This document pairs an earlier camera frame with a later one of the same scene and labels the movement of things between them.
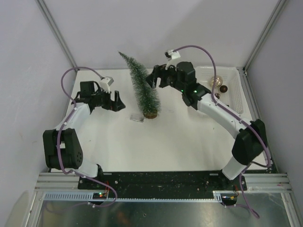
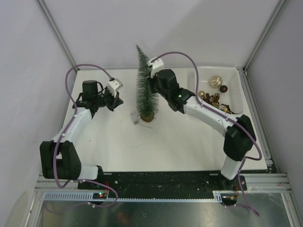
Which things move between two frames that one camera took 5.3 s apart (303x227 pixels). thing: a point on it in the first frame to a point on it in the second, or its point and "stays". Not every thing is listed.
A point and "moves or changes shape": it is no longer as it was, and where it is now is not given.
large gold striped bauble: (218, 81) stays
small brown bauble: (223, 89) stays
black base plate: (161, 184) stays
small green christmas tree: (147, 99) moves or changes shape
